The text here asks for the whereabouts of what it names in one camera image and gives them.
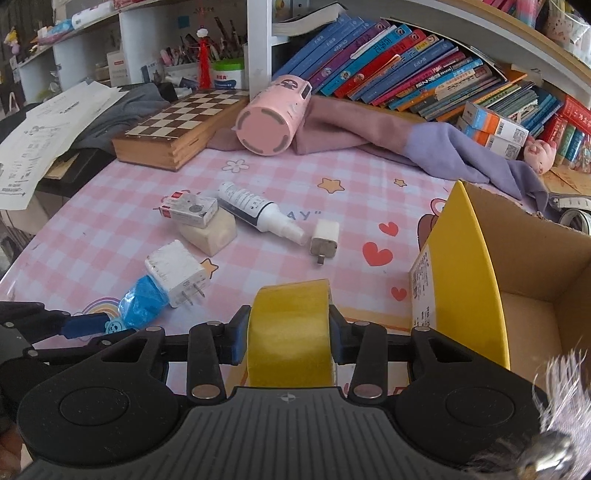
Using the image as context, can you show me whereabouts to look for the wooden chess board box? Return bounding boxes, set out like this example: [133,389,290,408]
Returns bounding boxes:
[112,89,249,171]

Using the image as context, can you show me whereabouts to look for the yellow tape roll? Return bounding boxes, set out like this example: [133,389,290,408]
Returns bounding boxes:
[246,279,335,388]

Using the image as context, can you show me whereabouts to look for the pink cylindrical cup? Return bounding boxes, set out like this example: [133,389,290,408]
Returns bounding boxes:
[235,75,312,156]

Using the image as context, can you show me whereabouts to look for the grey cloth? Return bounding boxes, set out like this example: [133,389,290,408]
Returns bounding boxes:
[71,82,177,155]

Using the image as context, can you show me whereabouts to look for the blue wrapper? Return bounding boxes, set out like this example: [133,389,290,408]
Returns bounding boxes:
[118,275,168,330]

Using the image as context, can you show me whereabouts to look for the pink purple cloth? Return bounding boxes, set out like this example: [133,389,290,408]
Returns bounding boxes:
[207,95,549,214]

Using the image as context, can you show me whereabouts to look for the white green lid jar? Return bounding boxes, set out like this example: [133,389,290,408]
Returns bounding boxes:
[212,57,247,90]

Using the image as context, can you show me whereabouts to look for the row of leaning books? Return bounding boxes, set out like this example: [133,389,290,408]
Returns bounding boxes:
[273,3,590,171]

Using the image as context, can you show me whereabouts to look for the beige eraser block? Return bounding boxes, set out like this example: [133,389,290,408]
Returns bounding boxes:
[177,209,238,257]

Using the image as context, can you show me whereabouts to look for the yellow cardboard box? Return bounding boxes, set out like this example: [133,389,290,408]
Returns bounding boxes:
[410,181,590,388]

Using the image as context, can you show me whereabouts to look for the pink checkered table mat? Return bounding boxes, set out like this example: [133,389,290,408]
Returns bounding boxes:
[0,146,541,393]

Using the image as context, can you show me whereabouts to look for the large white plug charger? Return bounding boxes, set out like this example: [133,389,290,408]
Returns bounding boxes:
[144,240,209,308]

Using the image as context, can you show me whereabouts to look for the red pen figure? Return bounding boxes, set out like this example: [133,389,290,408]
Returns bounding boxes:
[197,28,212,90]

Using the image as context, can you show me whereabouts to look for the orange white small boxes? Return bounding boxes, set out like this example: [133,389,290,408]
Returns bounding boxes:
[456,102,529,160]

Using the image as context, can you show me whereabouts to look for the white bookshelf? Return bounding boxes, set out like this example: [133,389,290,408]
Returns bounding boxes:
[15,1,590,105]

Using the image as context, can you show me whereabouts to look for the pink pig toy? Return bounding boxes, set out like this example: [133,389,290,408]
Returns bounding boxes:
[523,137,557,175]

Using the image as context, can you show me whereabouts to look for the small white usb charger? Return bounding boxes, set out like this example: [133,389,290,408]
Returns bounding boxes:
[310,219,341,265]

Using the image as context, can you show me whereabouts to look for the small red white box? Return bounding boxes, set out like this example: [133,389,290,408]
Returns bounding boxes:
[158,191,218,228]

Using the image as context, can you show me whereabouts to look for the white spray bottle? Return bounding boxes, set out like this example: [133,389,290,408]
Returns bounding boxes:
[217,182,307,246]

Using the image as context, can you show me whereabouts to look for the stack of white papers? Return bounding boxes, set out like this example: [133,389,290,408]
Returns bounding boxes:
[0,80,126,211]

